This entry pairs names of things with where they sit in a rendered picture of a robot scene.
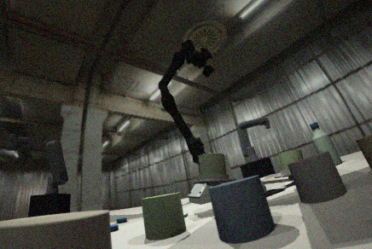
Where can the plastic bottle with dark blue cap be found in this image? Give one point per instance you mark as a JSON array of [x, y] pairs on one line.
[[323, 143]]

